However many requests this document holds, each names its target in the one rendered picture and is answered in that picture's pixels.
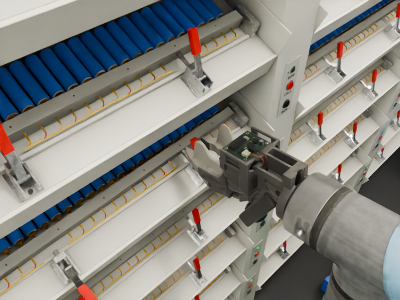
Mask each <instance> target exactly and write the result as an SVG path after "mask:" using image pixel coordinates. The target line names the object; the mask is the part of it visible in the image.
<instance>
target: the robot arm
mask: <svg viewBox="0 0 400 300"><path fill-rule="evenodd" d="M258 133H260V134H262V135H264V136H266V137H268V138H270V139H271V142H269V141H267V140H265V139H263V138H261V137H259V136H258ZM201 141H202V142H201ZM201 141H198V140H197V141H196V142H195V146H194V149H192V148H190V147H188V146H187V147H186V153H187V157H188V159H189V161H190V162H191V164H192V165H193V167H194V169H195V170H196V171H197V172H198V174H199V176H200V177H201V179H202V180H203V181H204V182H205V184H206V185H207V186H208V187H209V188H210V189H212V190H213V191H215V192H217V193H219V194H222V195H225V196H227V197H228V198H231V197H234V198H236V199H239V201H240V202H244V201H248V203H247V204H246V206H245V210H244V211H243V212H242V213H241V214H239V218H240V219H241V220H242V221H243V223H244V224H245V225H246V226H247V227H249V226H251V225H252V224H254V223H255V222H256V223H259V222H261V221H263V220H264V219H265V218H266V216H267V214H268V213H269V212H270V211H271V210H272V209H274V208H276V215H277V217H278V218H280V219H281V220H283V227H284V229H285V230H287V231H288V232H289V233H291V234H293V235H294V236H296V237H297V238H298V239H300V240H301V241H303V242H304V243H306V244H307V245H309V246H310V247H311V248H312V249H314V250H315V251H317V252H318V253H319V254H321V255H322V256H324V257H326V258H327V259H328V260H330V261H331V262H333V267H332V270H331V273H330V278H329V282H328V285H327V289H326V293H325V294H324V296H323V299H322V300H400V215H399V214H397V213H395V212H393V211H391V210H389V209H387V208H385V207H383V206H381V205H379V204H378V203H376V202H374V201H372V200H370V199H368V198H366V197H365V196H362V195H360V194H359V193H356V192H355V191H353V190H351V189H349V188H348V187H347V186H345V185H343V184H341V183H339V182H337V181H335V180H333V179H331V178H329V177H327V176H325V175H324V174H322V173H319V172H317V173H313V174H310V175H308V164H307V163H305V162H303V161H301V160H299V159H297V158H295V157H293V156H291V155H289V154H287V153H285V152H283V151H281V150H280V139H278V138H276V137H274V136H272V135H270V134H268V133H266V132H264V131H262V130H260V129H258V128H256V127H254V126H251V132H249V131H246V132H244V133H243V134H241V135H240V136H239V137H237V138H236V139H234V138H233V136H232V133H231V131H230V129H229V127H228V126H227V125H225V124H221V125H220V128H219V131H218V136H217V138H214V137H204V136H203V137H201ZM208 150H211V151H214V152H216V153H217V155H218V156H220V157H219V160H217V159H215V158H213V157H212V156H211V155H210V153H209V152H208Z"/></svg>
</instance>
